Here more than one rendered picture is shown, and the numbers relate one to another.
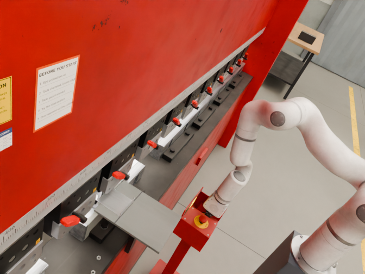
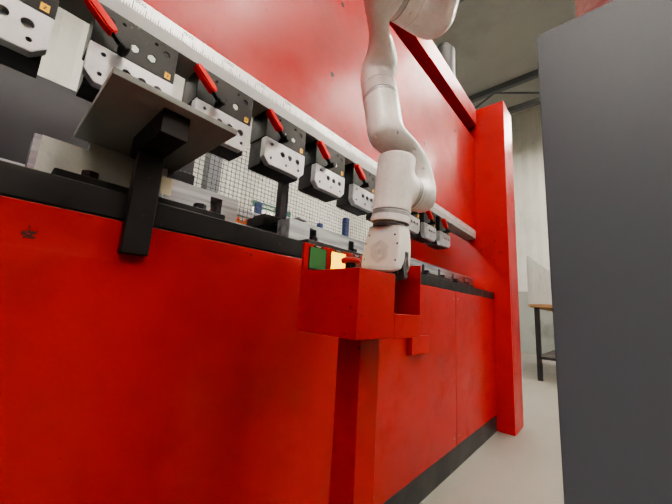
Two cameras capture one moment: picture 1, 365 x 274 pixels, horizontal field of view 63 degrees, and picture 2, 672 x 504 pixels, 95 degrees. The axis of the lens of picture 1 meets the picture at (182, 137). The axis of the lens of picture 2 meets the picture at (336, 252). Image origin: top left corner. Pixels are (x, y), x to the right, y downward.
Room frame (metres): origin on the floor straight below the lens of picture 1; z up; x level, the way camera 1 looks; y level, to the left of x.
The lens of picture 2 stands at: (0.42, -0.52, 0.71)
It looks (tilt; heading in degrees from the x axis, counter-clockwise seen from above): 10 degrees up; 30
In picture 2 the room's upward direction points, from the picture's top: 4 degrees clockwise
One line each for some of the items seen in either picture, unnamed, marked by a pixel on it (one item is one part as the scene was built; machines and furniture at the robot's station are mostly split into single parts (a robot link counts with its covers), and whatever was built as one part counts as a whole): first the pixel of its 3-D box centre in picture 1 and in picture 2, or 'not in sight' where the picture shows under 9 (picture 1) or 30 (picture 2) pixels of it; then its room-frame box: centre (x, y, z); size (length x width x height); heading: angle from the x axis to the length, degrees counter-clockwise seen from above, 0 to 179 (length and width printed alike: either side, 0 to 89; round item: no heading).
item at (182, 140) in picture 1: (178, 144); (334, 252); (1.30, 0.00, 0.89); 0.30 x 0.05 x 0.03; 169
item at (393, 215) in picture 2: (222, 195); (389, 219); (1.05, -0.29, 0.91); 0.09 x 0.08 x 0.03; 74
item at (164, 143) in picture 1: (211, 95); (412, 269); (1.96, -0.07, 0.92); 1.68 x 0.06 x 0.10; 169
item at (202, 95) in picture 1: (200, 85); (356, 190); (1.48, 0.02, 1.18); 0.15 x 0.09 x 0.17; 169
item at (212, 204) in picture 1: (217, 203); (387, 247); (1.05, -0.28, 0.85); 0.10 x 0.07 x 0.11; 74
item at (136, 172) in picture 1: (111, 195); (150, 197); (0.77, 0.17, 0.92); 0.39 x 0.06 x 0.10; 169
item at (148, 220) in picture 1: (139, 213); (152, 133); (0.69, 0.03, 1.00); 0.26 x 0.18 x 0.01; 79
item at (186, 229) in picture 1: (201, 218); (361, 289); (1.01, -0.24, 0.75); 0.20 x 0.16 x 0.18; 164
